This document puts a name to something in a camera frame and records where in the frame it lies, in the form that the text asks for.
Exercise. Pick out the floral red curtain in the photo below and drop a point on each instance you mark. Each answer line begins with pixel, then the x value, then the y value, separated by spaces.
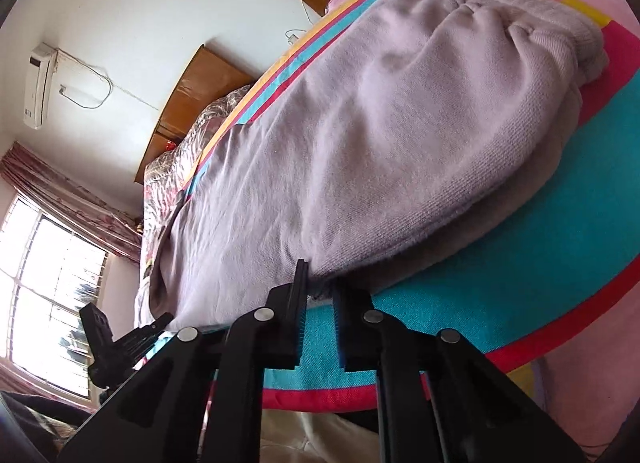
pixel 73 205

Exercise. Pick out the pink floral bed sheet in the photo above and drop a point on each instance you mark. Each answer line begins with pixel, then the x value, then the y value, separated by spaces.
pixel 591 382

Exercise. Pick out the floral satin quilt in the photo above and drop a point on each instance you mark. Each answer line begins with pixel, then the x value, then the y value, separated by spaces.
pixel 164 177

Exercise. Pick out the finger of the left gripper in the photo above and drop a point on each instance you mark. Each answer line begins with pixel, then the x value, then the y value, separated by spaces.
pixel 145 330
pixel 98 331

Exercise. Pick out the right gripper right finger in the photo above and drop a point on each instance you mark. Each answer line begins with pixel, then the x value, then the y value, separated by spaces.
pixel 440 399

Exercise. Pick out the white charger on nightstand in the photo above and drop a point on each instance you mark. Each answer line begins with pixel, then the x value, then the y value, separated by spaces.
pixel 294 35

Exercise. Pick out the left wooden headboard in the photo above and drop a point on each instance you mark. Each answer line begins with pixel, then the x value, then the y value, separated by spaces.
pixel 207 78

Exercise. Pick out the white wall air conditioner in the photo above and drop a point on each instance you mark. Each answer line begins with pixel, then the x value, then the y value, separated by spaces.
pixel 40 68

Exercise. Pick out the lilac sweatpants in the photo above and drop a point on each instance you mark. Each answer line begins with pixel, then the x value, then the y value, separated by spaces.
pixel 426 124

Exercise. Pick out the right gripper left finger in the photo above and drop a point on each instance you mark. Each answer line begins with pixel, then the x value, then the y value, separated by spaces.
pixel 199 399

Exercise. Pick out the rainbow striped blanket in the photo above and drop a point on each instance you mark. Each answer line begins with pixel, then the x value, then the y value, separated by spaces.
pixel 528 286

